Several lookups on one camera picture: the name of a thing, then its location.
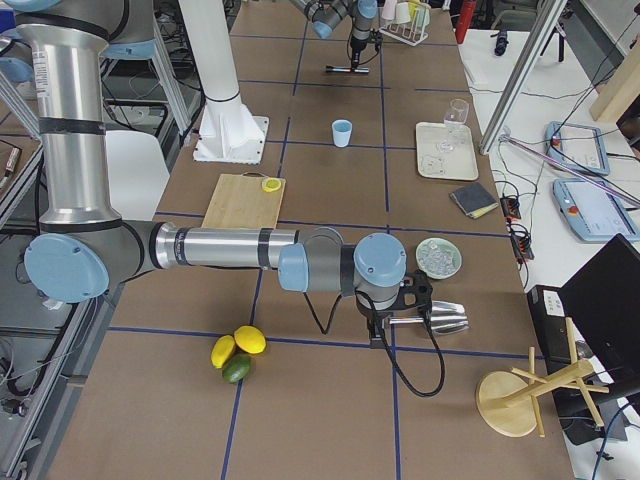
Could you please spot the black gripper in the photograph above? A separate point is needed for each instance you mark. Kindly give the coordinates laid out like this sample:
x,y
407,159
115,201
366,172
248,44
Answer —
x,y
378,317
356,46

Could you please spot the steel muddler black tip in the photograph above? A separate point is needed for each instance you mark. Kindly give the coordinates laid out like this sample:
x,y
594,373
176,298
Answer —
x,y
346,70

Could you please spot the blue paper cup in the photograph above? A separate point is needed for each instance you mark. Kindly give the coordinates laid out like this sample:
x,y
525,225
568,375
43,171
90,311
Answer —
x,y
341,132

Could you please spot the yellow lemon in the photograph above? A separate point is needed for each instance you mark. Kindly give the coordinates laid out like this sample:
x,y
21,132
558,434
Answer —
x,y
223,349
250,339

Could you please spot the steel ice scoop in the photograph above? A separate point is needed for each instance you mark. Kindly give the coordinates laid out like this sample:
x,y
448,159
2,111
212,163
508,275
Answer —
x,y
446,318

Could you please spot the green bowl of ice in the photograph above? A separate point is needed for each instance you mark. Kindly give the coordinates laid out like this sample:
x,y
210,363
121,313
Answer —
x,y
438,258

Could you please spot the clear wine glass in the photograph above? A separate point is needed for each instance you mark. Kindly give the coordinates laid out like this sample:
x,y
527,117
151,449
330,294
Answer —
x,y
454,119

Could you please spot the cream bear serving tray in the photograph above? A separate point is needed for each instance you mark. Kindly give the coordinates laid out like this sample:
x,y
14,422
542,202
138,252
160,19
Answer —
x,y
445,152

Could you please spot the green lime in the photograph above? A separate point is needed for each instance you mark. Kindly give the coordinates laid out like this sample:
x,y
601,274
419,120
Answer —
x,y
237,368

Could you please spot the grey folded cloth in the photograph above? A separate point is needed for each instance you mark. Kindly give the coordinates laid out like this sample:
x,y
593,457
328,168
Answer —
x,y
474,200

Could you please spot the wooden mug tree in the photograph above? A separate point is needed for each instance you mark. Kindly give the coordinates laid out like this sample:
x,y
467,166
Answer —
x,y
571,377

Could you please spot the wooden cutting board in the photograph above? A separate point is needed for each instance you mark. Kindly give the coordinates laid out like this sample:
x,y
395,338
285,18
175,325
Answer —
x,y
238,201

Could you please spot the round wooden stand base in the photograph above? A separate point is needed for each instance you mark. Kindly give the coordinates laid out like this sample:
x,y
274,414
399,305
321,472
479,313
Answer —
x,y
501,405

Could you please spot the black monitor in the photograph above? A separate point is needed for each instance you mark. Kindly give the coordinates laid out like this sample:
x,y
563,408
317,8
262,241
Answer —
x,y
602,298

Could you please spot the left teach pendant tablet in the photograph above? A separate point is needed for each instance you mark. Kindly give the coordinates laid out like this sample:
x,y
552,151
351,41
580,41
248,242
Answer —
x,y
593,215

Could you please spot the teach pendant tablet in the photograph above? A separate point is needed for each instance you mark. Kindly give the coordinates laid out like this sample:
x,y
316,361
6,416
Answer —
x,y
577,147
593,215

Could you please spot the right teach pendant tablet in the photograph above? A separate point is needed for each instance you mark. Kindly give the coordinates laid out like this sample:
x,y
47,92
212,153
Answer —
x,y
577,147

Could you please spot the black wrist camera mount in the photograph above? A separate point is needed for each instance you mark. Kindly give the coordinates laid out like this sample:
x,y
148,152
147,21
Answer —
x,y
416,292

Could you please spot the white wire cup rack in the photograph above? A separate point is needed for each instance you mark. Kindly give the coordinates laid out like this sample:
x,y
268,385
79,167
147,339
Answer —
x,y
405,21

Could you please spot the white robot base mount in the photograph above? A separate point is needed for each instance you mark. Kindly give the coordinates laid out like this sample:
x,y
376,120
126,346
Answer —
x,y
228,131

